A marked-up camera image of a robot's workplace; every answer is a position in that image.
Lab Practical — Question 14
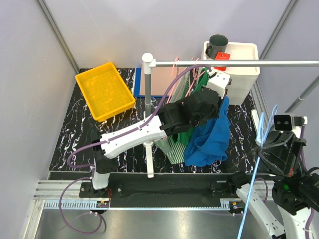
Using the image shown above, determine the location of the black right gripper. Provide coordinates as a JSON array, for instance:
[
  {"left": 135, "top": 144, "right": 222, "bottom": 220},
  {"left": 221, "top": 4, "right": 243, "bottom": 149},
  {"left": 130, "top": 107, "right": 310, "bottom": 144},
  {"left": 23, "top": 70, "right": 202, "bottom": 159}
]
[{"left": 254, "top": 128, "right": 310, "bottom": 185}]

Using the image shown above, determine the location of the light blue wire hanger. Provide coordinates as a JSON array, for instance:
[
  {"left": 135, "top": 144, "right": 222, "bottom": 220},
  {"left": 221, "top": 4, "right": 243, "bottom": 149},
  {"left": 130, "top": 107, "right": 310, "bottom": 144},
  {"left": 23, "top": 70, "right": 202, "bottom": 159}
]
[{"left": 237, "top": 105, "right": 278, "bottom": 239}]

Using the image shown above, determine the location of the pink wire hanger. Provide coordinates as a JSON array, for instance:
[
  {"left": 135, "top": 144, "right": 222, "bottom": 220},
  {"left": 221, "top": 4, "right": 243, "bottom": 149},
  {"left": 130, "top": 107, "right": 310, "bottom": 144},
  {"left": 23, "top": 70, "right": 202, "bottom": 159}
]
[
  {"left": 185, "top": 68, "right": 203, "bottom": 97},
  {"left": 166, "top": 64, "right": 185, "bottom": 104}
]

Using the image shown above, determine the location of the blue tank top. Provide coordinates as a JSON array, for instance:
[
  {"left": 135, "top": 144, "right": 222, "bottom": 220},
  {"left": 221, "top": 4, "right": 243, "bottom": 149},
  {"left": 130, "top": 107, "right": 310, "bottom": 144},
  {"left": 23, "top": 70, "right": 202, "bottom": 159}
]
[{"left": 184, "top": 98, "right": 230, "bottom": 167}]

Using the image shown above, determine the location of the green white striped tank top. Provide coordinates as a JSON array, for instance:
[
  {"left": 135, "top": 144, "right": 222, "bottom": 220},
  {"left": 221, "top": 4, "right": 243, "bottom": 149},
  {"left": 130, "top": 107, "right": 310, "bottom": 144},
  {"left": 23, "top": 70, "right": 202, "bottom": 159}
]
[{"left": 154, "top": 72, "right": 192, "bottom": 165}]

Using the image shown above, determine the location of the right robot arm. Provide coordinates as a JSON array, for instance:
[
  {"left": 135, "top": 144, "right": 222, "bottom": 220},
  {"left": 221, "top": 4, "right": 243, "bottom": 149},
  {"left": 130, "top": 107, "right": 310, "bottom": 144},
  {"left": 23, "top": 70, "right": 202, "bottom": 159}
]
[{"left": 226, "top": 131, "right": 319, "bottom": 239}]

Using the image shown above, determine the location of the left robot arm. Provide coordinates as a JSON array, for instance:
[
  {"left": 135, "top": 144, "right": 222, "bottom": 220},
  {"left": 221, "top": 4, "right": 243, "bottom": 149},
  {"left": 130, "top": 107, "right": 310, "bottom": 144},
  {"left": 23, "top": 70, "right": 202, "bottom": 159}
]
[{"left": 90, "top": 87, "right": 225, "bottom": 197}]

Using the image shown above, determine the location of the white drawer unit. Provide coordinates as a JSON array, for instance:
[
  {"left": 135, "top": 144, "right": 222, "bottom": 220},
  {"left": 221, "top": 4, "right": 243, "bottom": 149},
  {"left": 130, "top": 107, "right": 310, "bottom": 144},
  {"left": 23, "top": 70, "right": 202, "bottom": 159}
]
[{"left": 208, "top": 42, "right": 260, "bottom": 105}]

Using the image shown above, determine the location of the red plastic block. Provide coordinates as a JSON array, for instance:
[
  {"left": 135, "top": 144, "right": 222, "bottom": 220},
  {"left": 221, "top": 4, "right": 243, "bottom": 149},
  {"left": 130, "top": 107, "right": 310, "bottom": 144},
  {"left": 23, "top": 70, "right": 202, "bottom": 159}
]
[{"left": 214, "top": 52, "right": 231, "bottom": 71}]

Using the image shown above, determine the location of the dark grey mug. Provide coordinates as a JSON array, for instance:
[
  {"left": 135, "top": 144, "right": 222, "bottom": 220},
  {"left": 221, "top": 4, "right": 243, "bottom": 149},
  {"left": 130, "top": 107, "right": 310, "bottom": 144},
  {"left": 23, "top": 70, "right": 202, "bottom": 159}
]
[{"left": 205, "top": 34, "right": 229, "bottom": 59}]

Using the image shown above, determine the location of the blue framed pink board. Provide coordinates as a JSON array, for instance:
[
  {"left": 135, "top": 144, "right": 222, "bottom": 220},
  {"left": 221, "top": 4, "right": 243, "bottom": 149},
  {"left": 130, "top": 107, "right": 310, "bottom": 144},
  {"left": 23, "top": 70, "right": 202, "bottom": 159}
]
[{"left": 134, "top": 67, "right": 185, "bottom": 98}]

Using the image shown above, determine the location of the white rack foot bar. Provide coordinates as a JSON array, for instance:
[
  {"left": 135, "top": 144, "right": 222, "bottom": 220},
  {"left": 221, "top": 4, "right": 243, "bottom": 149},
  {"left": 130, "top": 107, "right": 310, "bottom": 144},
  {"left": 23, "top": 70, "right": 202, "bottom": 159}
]
[{"left": 144, "top": 141, "right": 154, "bottom": 178}]

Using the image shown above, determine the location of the yellow plastic bin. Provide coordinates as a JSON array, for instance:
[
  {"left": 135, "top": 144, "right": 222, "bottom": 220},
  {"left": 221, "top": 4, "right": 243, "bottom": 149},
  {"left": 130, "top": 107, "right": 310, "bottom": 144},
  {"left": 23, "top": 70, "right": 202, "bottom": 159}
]
[{"left": 75, "top": 62, "right": 136, "bottom": 122}]

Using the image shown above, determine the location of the black marbled mat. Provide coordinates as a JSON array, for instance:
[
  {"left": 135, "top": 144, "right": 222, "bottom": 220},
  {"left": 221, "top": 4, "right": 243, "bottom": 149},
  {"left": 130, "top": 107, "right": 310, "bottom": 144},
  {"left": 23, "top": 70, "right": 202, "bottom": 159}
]
[{"left": 49, "top": 68, "right": 257, "bottom": 173}]

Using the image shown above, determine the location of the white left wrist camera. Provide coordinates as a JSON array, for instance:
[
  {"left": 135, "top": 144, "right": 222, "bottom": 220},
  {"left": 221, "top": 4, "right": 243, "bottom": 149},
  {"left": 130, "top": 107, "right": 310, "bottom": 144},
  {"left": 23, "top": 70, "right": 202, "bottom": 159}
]
[{"left": 206, "top": 69, "right": 231, "bottom": 98}]

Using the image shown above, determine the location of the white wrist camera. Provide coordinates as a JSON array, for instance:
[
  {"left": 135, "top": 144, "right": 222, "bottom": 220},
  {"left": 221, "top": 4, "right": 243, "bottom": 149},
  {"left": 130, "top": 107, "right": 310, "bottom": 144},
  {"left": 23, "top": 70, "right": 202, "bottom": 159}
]
[
  {"left": 273, "top": 114, "right": 308, "bottom": 136},
  {"left": 206, "top": 69, "right": 231, "bottom": 98}
]

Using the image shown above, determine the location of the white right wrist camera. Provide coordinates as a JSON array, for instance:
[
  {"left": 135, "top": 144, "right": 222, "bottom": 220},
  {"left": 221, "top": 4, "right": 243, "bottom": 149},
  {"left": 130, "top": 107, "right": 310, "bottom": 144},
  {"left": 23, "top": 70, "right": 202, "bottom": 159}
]
[{"left": 273, "top": 114, "right": 308, "bottom": 136}]

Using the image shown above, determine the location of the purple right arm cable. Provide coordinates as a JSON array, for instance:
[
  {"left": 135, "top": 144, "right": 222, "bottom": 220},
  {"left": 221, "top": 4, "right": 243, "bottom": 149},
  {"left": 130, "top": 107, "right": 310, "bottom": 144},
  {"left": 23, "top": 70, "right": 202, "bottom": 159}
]
[{"left": 299, "top": 124, "right": 315, "bottom": 239}]

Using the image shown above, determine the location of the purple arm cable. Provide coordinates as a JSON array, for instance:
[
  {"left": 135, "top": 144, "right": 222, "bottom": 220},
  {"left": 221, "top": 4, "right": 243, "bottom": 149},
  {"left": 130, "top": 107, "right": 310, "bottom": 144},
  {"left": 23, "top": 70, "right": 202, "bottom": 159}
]
[
  {"left": 299, "top": 124, "right": 315, "bottom": 239},
  {"left": 67, "top": 65, "right": 216, "bottom": 171}
]

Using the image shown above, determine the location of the metal clothes rail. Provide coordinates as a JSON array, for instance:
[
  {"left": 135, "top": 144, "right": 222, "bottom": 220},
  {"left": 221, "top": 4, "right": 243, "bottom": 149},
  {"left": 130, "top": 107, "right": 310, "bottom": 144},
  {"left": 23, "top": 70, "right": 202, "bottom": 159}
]
[{"left": 149, "top": 60, "right": 319, "bottom": 68}]

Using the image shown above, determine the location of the white grey rack post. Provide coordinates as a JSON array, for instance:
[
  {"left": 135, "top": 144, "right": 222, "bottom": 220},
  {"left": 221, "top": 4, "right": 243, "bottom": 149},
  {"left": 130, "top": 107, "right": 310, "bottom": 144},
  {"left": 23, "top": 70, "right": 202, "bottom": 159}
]
[{"left": 142, "top": 53, "right": 154, "bottom": 117}]

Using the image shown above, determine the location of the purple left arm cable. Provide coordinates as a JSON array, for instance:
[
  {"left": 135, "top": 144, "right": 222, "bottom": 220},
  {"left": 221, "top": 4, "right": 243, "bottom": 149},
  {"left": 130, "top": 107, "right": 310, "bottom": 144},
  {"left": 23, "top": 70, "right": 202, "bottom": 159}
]
[{"left": 67, "top": 65, "right": 216, "bottom": 171}]

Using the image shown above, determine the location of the purple floor cable loop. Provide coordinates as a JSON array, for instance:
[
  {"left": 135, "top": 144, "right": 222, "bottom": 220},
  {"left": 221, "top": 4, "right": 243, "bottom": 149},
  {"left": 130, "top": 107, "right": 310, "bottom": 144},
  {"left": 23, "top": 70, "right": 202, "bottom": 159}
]
[{"left": 58, "top": 178, "right": 106, "bottom": 235}]

